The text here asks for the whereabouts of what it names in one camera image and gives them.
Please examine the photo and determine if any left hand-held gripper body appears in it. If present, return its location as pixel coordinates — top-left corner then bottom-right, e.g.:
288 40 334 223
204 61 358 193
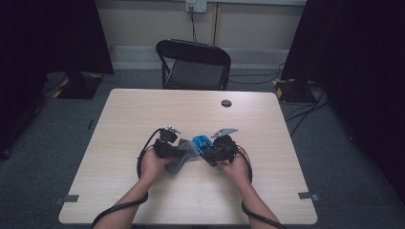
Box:
152 125 186 159

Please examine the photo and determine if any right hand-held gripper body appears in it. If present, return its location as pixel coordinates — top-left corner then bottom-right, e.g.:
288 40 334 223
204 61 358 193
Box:
209 127 240 166

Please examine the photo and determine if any grey cloth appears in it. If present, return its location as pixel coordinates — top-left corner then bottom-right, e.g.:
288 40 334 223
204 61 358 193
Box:
164 137 201 176

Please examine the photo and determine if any blue and black toy car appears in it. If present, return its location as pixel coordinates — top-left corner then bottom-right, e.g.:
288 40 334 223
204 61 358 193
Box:
191 135 222 167

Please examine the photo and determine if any person's left hand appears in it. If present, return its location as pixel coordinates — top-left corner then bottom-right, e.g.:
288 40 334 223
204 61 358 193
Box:
139 147 175 183

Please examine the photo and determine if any person's right hand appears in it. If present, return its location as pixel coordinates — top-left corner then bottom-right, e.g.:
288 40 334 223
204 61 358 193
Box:
219 155 253 189

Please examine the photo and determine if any black stand base striped tape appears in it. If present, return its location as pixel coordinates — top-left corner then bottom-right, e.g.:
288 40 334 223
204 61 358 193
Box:
53 71 104 100
271 77 317 105

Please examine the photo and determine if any black folding chair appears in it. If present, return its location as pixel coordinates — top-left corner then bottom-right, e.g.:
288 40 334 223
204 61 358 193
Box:
155 38 232 92

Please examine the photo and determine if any grey tape mark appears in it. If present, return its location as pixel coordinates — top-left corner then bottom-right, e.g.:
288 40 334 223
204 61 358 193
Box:
297 191 320 202
53 194 80 205

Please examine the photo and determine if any black curtain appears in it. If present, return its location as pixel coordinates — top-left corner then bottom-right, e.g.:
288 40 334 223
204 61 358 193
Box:
0 0 115 160
281 0 405 204

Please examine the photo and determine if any right hand-held gripper black cable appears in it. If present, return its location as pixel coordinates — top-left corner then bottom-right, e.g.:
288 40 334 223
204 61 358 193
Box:
236 145 289 229

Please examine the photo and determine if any black floor cable bundle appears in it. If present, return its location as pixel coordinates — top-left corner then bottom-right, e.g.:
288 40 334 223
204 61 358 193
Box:
284 88 330 138

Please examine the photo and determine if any black wall socket cable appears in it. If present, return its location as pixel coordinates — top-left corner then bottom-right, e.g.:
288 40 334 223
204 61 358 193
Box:
189 6 198 43

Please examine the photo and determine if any beige wall conduit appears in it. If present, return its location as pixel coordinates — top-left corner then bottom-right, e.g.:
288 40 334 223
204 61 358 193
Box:
212 2 222 46

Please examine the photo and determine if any white wall socket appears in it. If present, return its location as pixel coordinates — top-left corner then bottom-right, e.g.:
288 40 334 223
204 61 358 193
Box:
185 0 208 14

